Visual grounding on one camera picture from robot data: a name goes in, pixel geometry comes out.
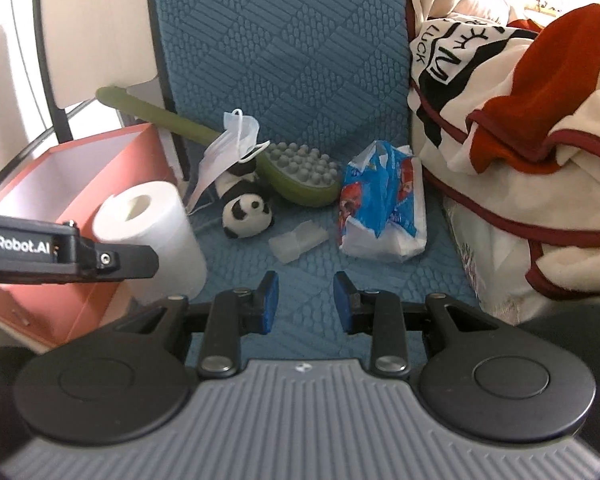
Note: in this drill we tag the white face mask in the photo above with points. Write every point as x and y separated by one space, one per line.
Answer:
225 150

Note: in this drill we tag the clear plastic packet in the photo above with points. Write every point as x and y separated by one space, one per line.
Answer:
297 242

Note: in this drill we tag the red black white printed blanket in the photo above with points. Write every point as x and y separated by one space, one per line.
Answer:
555 160

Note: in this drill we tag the white toilet paper roll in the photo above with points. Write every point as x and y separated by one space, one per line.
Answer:
170 240

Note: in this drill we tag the blue printed tissue pack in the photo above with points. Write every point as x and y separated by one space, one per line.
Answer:
375 200

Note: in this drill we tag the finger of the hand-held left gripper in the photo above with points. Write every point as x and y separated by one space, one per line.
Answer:
130 261

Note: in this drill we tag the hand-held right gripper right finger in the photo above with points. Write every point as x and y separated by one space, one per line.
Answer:
342 306

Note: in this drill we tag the white wardrobe door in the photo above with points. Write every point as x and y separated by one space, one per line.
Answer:
5 60

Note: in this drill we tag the small panda plush toy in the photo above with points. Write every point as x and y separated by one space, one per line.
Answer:
245 210

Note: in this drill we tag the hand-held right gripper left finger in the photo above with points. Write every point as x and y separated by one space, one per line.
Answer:
270 306

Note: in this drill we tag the white chair with black frame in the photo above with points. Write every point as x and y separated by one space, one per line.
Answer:
100 35

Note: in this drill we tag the orange cardboard box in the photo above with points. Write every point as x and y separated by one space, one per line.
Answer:
150 160

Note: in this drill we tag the blue textured seat cushion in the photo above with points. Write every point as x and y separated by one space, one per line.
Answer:
290 60

